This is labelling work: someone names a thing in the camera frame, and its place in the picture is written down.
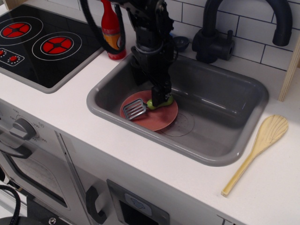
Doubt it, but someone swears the grey sink basin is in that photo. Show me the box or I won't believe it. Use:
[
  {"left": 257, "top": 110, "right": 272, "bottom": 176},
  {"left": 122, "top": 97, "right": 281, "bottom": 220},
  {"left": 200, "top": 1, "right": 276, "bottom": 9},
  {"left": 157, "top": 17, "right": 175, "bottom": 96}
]
[{"left": 87, "top": 56, "right": 269, "bottom": 166}]

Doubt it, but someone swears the pink plate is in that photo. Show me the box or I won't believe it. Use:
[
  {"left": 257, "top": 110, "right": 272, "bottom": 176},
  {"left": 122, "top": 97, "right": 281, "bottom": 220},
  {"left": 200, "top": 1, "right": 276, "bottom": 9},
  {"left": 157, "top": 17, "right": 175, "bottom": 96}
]
[{"left": 120, "top": 90, "right": 178, "bottom": 131}]

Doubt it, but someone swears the blue handled dark ladle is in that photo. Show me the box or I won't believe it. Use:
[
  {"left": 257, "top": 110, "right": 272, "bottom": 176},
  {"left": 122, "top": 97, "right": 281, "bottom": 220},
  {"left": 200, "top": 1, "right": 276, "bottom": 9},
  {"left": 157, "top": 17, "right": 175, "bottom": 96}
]
[{"left": 171, "top": 34, "right": 190, "bottom": 52}]

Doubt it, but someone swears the green handled grey spatula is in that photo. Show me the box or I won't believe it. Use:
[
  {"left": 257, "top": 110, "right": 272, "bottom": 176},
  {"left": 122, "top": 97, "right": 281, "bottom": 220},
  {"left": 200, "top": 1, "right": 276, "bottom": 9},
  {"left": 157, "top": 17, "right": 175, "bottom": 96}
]
[{"left": 122, "top": 96, "right": 175, "bottom": 120}]

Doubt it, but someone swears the grey oven door handle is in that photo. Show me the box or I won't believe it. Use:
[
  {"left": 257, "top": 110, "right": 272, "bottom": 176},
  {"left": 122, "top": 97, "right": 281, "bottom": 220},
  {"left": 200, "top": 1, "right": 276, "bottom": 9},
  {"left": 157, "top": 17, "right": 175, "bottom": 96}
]
[{"left": 0, "top": 130, "right": 32, "bottom": 159}]

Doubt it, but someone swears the black toy stovetop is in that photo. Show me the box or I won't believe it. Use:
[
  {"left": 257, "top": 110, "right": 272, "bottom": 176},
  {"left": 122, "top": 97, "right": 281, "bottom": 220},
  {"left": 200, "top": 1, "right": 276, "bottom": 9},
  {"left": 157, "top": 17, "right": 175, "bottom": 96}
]
[{"left": 0, "top": 4, "right": 103, "bottom": 94}]

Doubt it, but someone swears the grey oven knob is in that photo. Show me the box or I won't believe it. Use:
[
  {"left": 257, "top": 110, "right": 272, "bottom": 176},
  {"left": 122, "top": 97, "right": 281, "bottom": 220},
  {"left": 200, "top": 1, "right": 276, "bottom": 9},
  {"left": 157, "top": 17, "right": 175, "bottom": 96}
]
[{"left": 9, "top": 118, "right": 39, "bottom": 141}]

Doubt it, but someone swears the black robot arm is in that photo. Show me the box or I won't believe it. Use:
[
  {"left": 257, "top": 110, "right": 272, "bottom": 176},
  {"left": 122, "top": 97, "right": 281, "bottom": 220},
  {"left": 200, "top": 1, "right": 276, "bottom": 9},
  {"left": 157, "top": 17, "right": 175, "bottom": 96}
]
[{"left": 113, "top": 0, "right": 176, "bottom": 107}]

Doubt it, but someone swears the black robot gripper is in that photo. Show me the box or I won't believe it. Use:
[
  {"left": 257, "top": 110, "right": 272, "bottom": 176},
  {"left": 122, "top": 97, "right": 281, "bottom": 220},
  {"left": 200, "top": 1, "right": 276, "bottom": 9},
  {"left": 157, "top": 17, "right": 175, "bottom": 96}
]
[{"left": 131, "top": 44, "right": 177, "bottom": 105}]

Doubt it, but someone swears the red orange sauce bottle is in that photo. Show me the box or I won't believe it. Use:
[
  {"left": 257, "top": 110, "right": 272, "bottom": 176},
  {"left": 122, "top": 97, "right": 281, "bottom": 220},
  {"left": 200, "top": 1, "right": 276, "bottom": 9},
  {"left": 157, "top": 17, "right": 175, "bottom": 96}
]
[{"left": 101, "top": 0, "right": 122, "bottom": 50}]

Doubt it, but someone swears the black cable lower left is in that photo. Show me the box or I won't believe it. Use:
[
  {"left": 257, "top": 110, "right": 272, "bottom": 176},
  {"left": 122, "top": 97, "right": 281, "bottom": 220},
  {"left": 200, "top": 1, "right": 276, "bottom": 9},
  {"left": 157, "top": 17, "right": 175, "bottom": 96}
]
[{"left": 0, "top": 185, "right": 22, "bottom": 225}]

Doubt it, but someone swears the black cabinet door handle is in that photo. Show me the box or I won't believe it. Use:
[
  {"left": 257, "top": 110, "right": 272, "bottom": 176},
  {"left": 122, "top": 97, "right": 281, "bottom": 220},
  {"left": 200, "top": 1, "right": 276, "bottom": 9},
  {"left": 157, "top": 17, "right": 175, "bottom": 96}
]
[{"left": 85, "top": 186, "right": 107, "bottom": 225}]

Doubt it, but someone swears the wooden shelf side panel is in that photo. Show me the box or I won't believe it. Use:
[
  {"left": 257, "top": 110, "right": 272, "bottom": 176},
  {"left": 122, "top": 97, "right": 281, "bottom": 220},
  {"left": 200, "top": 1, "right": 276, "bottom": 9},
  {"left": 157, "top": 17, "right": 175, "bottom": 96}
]
[{"left": 278, "top": 36, "right": 300, "bottom": 102}]

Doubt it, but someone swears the wooden spoon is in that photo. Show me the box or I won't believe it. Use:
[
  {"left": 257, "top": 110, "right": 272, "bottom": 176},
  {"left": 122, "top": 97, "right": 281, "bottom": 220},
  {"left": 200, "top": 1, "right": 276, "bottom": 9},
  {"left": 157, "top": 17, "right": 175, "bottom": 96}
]
[{"left": 221, "top": 114, "right": 289, "bottom": 197}]

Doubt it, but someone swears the black toy faucet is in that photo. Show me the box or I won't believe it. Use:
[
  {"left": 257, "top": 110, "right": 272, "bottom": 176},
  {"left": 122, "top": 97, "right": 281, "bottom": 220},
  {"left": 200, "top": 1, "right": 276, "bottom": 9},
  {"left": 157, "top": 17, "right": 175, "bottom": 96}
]
[{"left": 192, "top": 0, "right": 293, "bottom": 64}]

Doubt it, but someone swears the black braided cable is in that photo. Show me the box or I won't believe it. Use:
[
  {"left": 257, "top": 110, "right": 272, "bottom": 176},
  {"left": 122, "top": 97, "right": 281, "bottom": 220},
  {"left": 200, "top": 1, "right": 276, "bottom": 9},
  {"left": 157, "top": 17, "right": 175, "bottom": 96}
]
[{"left": 79, "top": 0, "right": 127, "bottom": 56}]

